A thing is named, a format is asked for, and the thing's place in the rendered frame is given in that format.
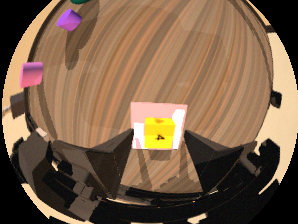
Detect pink flat rectangle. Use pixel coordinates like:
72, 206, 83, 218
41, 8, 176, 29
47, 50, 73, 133
131, 102, 187, 149

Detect yellow block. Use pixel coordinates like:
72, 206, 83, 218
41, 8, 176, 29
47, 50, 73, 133
144, 118, 175, 148

